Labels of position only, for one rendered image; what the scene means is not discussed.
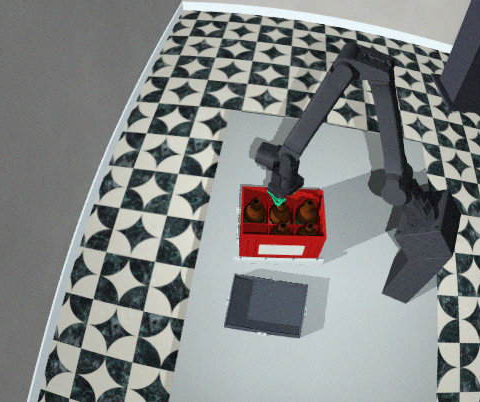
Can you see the red crate with dividers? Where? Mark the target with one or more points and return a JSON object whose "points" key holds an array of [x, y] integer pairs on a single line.
{"points": [[255, 238]]}

